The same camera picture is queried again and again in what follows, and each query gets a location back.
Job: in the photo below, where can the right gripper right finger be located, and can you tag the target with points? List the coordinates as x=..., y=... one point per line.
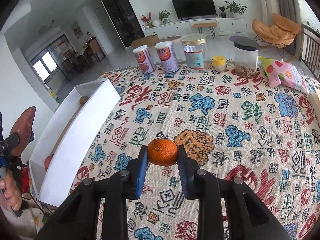
x=247, y=216

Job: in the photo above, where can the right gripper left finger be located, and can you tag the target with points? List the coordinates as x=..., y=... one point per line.
x=77, y=217

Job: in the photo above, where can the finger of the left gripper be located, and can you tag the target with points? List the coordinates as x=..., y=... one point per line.
x=28, y=137
x=9, y=144

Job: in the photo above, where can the purple sweet potato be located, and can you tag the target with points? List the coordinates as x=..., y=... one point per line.
x=23, y=123

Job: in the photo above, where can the red apple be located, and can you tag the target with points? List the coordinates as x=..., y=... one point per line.
x=47, y=162

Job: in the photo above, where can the person's left hand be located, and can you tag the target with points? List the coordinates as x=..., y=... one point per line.
x=12, y=197

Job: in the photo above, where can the white cardboard box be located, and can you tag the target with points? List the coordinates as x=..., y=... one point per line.
x=68, y=137

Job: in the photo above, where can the green yellow pear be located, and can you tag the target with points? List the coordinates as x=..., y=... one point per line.
x=83, y=100

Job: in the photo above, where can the purple porridge can left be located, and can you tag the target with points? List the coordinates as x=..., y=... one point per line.
x=144, y=59

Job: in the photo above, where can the thick paperback book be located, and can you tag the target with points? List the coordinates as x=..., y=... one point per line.
x=313, y=97

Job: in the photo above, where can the pile of dried nuts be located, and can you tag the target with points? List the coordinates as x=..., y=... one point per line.
x=245, y=72

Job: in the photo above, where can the pink snack bag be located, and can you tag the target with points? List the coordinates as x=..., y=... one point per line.
x=283, y=73

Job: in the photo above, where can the brown cardboard box on floor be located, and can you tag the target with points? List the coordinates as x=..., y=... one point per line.
x=149, y=41

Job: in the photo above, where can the small yellow lid jar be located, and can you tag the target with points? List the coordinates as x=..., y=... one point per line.
x=219, y=63

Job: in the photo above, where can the red flower vase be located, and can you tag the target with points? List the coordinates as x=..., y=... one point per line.
x=147, y=19

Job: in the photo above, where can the clear container black lid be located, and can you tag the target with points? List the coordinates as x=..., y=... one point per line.
x=246, y=53

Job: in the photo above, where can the wooden dining chair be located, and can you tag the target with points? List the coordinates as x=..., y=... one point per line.
x=310, y=49

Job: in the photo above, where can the glass jar gold lid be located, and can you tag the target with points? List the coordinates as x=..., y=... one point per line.
x=194, y=48

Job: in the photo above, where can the orange lounge chair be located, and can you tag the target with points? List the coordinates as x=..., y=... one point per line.
x=281, y=34

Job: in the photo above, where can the white tv cabinet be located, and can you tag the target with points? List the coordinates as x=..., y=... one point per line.
x=213, y=26

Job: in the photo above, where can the green potted plant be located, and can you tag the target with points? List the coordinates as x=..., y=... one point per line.
x=236, y=9

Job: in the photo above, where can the black flat television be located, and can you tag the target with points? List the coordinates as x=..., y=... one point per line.
x=194, y=8

